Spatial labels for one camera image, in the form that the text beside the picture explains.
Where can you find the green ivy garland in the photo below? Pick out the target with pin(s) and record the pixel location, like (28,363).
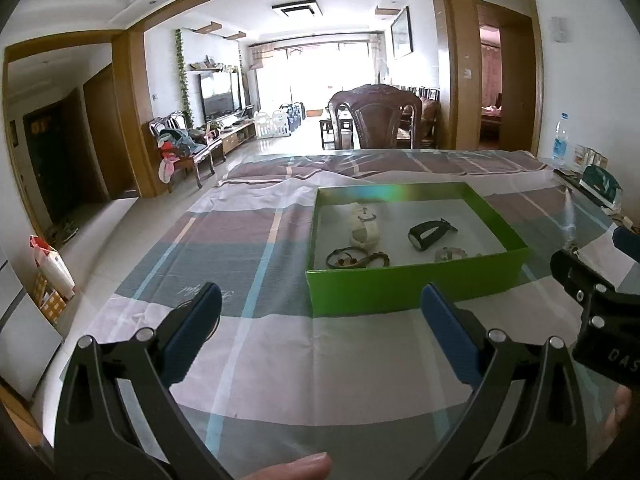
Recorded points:
(184,75)

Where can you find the flat screen television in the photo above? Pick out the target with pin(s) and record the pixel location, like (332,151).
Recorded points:
(220,92)

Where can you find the dark wooden door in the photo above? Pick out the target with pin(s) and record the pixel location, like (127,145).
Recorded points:
(65,160)

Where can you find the dark carved wooden chair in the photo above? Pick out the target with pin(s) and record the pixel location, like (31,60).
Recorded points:
(375,120)

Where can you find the person's left hand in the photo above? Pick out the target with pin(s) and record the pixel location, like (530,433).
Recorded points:
(295,467)

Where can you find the white wristwatch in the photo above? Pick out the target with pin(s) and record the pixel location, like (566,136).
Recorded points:
(363,227)

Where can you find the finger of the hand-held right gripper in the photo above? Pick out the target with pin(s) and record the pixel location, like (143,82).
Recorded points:
(575,275)
(629,242)

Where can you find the dark green box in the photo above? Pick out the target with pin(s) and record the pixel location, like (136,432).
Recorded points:
(600,187)

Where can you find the checkered tablecloth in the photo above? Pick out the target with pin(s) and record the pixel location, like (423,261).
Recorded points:
(280,360)

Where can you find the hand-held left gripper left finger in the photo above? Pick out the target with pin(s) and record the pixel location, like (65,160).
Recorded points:
(192,330)

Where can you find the wooden television cabinet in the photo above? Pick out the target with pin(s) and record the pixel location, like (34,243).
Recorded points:
(237,135)

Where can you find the green cardboard box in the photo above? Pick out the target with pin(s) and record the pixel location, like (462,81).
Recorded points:
(400,285)

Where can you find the wall shelf with ornaments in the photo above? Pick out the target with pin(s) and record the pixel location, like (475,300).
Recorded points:
(212,65)

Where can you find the white wall device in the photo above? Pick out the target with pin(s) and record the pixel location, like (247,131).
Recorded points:
(559,29)

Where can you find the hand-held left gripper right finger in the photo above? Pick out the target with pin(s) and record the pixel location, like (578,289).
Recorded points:
(450,332)

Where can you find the pile of clothes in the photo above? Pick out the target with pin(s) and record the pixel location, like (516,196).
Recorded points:
(175,150)

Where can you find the white play fence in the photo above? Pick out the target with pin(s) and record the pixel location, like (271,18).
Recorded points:
(280,120)

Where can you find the black wristwatch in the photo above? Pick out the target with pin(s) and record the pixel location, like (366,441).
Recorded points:
(425,235)

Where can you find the framed wall picture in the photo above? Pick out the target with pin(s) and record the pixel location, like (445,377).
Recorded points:
(401,32)

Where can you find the rectangular ceiling light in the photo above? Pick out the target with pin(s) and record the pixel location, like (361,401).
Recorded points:
(296,9)

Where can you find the red white paper bag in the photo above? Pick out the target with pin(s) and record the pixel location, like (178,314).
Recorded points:
(52,265)

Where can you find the wooden armchair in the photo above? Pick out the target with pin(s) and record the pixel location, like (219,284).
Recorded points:
(202,155)

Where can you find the person's right hand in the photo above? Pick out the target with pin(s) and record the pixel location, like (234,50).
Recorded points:
(620,410)

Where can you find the clear water bottle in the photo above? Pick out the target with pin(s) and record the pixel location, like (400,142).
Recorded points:
(560,145)

